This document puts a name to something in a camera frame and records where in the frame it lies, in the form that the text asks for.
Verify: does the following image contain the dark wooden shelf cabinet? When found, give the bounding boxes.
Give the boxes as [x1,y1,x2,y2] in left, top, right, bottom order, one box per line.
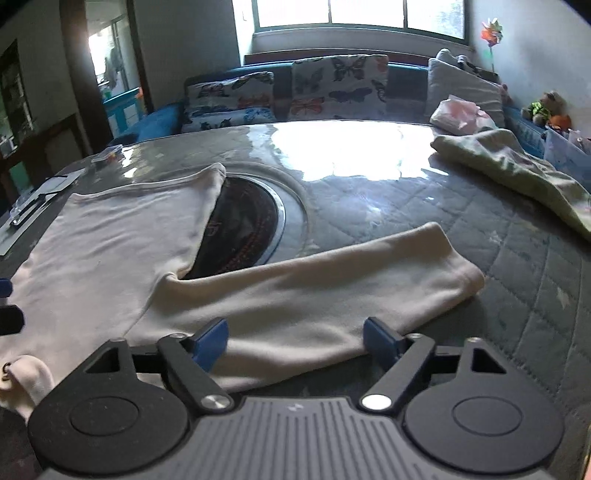
[0,39,36,145]

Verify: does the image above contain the green framed window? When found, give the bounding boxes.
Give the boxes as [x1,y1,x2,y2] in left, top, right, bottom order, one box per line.
[232,0,468,45]

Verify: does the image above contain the round black induction cooker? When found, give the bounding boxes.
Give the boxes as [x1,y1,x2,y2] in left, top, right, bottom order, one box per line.
[182,173,287,280]

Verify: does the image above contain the hanging grey clothes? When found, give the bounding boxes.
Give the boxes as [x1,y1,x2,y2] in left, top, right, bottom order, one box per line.
[105,43,126,87]

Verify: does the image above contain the black white patterned pillow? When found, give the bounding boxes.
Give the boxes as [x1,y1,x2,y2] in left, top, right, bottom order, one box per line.
[455,53,502,86]

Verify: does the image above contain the grey quilted star table cover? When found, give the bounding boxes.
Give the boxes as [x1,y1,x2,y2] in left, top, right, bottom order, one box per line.
[0,119,591,480]

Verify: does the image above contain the dark wooden door frame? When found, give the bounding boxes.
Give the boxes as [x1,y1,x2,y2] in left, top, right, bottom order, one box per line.
[59,0,154,155]

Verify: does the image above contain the clear plastic box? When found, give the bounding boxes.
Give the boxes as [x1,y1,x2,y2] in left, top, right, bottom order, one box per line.
[90,144,123,165]

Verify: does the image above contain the wide butterfly print cushion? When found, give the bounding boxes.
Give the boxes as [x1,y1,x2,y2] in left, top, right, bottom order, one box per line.
[181,71,278,135]

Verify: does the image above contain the brown stuffed toy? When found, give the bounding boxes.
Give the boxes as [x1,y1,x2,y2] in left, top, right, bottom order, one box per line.
[522,91,567,128]

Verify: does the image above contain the blue sofa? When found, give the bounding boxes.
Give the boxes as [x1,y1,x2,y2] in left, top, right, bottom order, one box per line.
[108,60,591,155]

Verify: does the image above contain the dark wooden side table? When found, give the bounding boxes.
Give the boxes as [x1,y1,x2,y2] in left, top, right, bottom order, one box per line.
[0,113,87,197]

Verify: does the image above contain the pink cloth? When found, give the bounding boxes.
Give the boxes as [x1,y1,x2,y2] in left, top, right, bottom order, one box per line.
[429,94,500,137]

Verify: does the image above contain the colourful pinwheel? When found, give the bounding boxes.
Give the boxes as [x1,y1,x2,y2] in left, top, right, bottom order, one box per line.
[479,17,504,75]

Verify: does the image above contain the square butterfly print cushion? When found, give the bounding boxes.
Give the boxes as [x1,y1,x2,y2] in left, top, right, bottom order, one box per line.
[290,54,390,122]

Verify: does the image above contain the light green garment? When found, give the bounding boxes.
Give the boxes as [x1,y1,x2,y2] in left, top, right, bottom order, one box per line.
[430,128,591,241]

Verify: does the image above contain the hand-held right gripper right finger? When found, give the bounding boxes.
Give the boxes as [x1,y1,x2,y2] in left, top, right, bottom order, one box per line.
[360,316,522,414]

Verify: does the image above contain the clear plastic storage bin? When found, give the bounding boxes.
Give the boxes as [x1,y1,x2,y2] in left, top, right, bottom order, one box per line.
[542,124,591,193]

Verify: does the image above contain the grey pillow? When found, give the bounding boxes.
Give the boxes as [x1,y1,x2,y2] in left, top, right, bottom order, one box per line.
[427,48,507,127]

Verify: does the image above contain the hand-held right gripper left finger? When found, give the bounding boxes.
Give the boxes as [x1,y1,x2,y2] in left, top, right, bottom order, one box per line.
[81,317,234,414]

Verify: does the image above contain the teal cabinet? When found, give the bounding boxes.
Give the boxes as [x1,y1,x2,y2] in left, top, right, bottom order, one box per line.
[102,87,148,138]

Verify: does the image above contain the cream white shirt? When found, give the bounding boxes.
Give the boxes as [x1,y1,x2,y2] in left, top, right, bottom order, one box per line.
[0,164,485,420]

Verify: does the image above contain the white paper sheet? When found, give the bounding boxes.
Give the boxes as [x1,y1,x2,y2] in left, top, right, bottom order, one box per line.
[0,168,87,257]

